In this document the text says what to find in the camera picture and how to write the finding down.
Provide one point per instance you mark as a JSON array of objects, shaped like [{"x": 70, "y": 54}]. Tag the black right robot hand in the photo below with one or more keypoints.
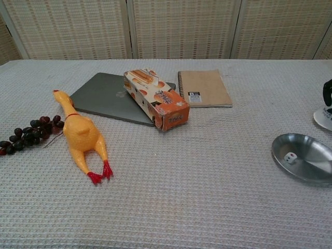
[{"x": 328, "y": 93}]

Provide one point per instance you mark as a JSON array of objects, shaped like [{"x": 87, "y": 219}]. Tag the small white paper cup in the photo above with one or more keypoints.
[{"x": 324, "y": 118}]

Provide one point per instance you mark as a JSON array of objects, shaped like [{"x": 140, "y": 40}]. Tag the round metal plate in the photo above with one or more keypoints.
[{"x": 311, "y": 166}]

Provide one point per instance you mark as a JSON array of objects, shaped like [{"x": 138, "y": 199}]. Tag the white die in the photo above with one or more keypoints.
[{"x": 290, "y": 158}]

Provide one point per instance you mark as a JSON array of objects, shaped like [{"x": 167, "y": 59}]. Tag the brown spiral notebook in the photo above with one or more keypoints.
[{"x": 207, "y": 88}]

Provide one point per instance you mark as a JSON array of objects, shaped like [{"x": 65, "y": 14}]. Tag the woven folding screen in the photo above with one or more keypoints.
[{"x": 181, "y": 28}]

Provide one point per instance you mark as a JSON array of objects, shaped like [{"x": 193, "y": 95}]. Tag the orange biscuit box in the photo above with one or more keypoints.
[{"x": 155, "y": 99}]

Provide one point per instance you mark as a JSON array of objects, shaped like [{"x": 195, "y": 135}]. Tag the grey waffle tablecloth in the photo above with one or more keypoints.
[{"x": 181, "y": 194}]

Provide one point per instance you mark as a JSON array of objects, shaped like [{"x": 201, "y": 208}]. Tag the grey closed laptop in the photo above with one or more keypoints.
[{"x": 103, "y": 99}]

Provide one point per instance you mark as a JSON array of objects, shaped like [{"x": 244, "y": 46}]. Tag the yellow rubber chicken toy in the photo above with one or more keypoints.
[{"x": 80, "y": 132}]

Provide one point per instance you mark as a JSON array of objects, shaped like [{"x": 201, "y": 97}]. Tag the dark artificial grape bunch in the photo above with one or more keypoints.
[{"x": 28, "y": 135}]

